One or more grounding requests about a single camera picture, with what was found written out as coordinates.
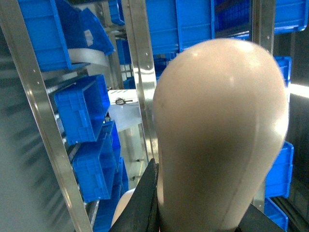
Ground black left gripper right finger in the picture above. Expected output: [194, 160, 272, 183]
[235, 204, 284, 232]

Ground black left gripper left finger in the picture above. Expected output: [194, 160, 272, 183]
[110, 159, 159, 232]

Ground beige plastic dustpan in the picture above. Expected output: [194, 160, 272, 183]
[111, 38, 290, 232]

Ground blue shelf bin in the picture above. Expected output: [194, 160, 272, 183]
[54, 74, 110, 145]

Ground steel shelf rack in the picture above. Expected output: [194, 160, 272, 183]
[0, 0, 309, 232]

